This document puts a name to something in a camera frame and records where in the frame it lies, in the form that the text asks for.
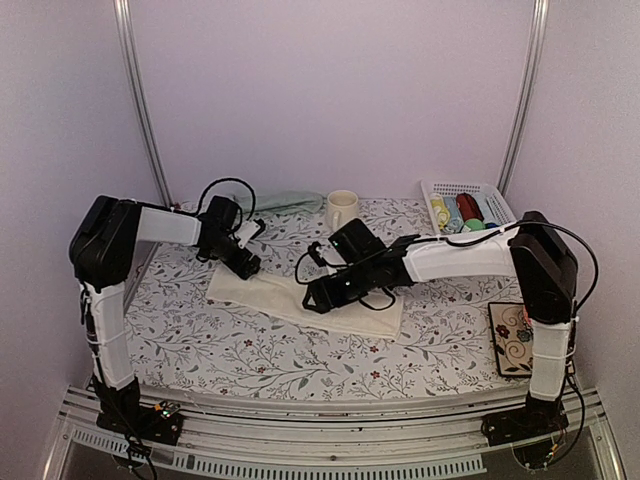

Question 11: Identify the floral table mat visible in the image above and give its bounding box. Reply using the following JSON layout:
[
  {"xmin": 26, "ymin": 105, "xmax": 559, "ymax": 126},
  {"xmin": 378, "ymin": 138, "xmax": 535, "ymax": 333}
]
[{"xmin": 97, "ymin": 197, "xmax": 546, "ymax": 403}]

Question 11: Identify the white plastic basket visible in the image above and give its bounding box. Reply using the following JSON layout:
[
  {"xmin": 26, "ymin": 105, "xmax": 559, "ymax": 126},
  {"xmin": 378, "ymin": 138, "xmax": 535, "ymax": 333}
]
[{"xmin": 420, "ymin": 180, "xmax": 516, "ymax": 234}]

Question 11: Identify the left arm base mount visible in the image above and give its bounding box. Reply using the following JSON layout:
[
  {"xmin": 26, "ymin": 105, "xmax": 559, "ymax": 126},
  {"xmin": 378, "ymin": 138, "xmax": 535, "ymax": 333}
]
[{"xmin": 96, "ymin": 400, "xmax": 184, "ymax": 446}]

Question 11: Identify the aluminium front rail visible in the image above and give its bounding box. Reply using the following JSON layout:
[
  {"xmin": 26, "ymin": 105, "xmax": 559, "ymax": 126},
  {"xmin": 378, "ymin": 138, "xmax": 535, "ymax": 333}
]
[{"xmin": 43, "ymin": 387, "xmax": 630, "ymax": 479}]

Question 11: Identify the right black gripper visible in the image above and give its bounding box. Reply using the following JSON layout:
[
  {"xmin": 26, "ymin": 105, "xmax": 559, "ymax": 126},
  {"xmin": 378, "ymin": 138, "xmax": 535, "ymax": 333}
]
[{"xmin": 305, "ymin": 259, "xmax": 377, "ymax": 312}]

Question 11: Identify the red rolled towel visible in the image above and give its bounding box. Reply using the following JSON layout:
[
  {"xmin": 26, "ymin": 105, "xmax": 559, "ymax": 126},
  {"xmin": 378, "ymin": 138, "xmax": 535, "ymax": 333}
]
[{"xmin": 455, "ymin": 193, "xmax": 484, "ymax": 222}]

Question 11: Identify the yellow rolled towel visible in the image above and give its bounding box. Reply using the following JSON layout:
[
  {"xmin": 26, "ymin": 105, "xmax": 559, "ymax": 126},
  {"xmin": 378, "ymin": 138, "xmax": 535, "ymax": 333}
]
[{"xmin": 429, "ymin": 194, "xmax": 451, "ymax": 231}]

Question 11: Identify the right aluminium frame post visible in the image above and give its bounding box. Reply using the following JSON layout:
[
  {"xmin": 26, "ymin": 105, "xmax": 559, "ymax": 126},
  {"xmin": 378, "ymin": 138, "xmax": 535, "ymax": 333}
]
[{"xmin": 497, "ymin": 0, "xmax": 550, "ymax": 196}]

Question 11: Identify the light blue rolled towel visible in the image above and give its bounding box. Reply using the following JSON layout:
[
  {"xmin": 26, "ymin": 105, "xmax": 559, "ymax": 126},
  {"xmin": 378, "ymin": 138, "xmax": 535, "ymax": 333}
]
[{"xmin": 442, "ymin": 197, "xmax": 464, "ymax": 234}]

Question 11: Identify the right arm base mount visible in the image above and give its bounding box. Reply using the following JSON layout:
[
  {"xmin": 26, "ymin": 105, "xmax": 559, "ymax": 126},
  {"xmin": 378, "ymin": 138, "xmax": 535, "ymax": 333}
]
[{"xmin": 480, "ymin": 396, "xmax": 569, "ymax": 446}]

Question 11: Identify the cream white towel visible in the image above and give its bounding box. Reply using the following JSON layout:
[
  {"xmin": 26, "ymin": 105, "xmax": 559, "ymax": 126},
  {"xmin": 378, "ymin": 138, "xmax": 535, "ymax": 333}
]
[{"xmin": 206, "ymin": 265, "xmax": 404, "ymax": 340}]

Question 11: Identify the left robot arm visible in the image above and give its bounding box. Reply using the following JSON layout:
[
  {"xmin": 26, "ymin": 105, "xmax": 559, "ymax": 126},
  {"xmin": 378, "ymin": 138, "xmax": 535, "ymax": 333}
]
[{"xmin": 69, "ymin": 192, "xmax": 266, "ymax": 434}]

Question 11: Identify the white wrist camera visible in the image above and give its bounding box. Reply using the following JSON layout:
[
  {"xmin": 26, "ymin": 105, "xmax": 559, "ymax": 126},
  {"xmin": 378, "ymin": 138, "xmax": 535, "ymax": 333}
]
[
  {"xmin": 235, "ymin": 219, "xmax": 266, "ymax": 248},
  {"xmin": 307, "ymin": 241, "xmax": 330, "ymax": 267}
]

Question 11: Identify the left aluminium frame post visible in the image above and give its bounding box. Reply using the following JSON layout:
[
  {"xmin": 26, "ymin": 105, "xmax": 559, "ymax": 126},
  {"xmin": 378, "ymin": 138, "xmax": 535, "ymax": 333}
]
[{"xmin": 113, "ymin": 0, "xmax": 173, "ymax": 206}]

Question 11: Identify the green rolled towel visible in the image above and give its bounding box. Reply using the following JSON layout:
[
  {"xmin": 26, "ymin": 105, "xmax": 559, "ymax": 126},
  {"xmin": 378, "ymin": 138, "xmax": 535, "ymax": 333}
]
[{"xmin": 461, "ymin": 218, "xmax": 486, "ymax": 233}]

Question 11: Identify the cream ceramic mug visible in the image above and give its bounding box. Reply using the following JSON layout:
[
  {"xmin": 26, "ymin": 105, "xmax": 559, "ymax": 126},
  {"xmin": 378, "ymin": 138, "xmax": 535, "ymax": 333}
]
[{"xmin": 326, "ymin": 190, "xmax": 359, "ymax": 232}]

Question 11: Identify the mint green towel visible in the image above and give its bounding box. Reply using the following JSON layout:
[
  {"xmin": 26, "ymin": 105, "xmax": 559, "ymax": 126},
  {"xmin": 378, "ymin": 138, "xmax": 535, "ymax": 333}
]
[{"xmin": 232, "ymin": 191, "xmax": 324, "ymax": 215}]

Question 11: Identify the aluminium frame post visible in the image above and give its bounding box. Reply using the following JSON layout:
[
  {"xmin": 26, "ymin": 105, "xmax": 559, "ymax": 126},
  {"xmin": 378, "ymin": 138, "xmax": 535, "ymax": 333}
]
[
  {"xmin": 113, "ymin": 0, "xmax": 173, "ymax": 206},
  {"xmin": 497, "ymin": 0, "xmax": 550, "ymax": 196}
]

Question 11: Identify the floral square plate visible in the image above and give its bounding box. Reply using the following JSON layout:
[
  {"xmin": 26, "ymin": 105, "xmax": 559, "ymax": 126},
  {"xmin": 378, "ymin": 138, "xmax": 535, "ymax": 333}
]
[{"xmin": 488, "ymin": 302, "xmax": 533, "ymax": 378}]

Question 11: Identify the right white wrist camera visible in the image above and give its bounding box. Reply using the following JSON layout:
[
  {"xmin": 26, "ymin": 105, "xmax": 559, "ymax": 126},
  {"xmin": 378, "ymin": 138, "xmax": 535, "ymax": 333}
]
[{"xmin": 307, "ymin": 241, "xmax": 330, "ymax": 267}]

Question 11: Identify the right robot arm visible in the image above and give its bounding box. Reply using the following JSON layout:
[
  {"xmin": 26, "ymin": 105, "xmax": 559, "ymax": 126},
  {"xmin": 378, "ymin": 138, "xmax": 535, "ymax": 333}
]
[{"xmin": 302, "ymin": 211, "xmax": 586, "ymax": 436}]

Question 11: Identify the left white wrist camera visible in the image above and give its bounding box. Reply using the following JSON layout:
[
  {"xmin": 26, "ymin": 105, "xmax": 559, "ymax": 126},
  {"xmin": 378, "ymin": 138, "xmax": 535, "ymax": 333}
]
[{"xmin": 235, "ymin": 219, "xmax": 266, "ymax": 248}]

